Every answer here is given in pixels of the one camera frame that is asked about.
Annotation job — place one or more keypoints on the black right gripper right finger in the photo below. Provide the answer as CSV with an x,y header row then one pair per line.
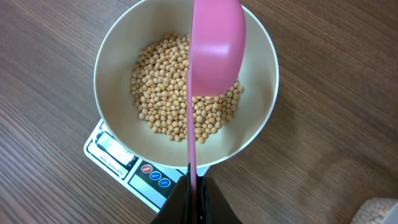
x,y
212,206

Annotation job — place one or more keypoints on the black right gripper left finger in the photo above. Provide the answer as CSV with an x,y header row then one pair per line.
x,y
177,207

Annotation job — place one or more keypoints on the pink plastic measuring scoop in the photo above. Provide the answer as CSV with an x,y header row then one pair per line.
x,y
216,49

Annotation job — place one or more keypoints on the white digital kitchen scale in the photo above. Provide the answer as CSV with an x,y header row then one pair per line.
x,y
150,183

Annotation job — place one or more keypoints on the soybeans in white bowl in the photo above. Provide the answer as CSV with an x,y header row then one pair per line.
x,y
158,86

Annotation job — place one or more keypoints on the white round bowl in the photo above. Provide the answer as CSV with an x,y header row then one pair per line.
x,y
148,21

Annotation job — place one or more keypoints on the yellow soybeans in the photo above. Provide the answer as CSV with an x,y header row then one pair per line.
x,y
373,211

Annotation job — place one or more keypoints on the clear plastic container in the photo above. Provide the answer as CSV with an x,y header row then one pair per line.
x,y
392,216

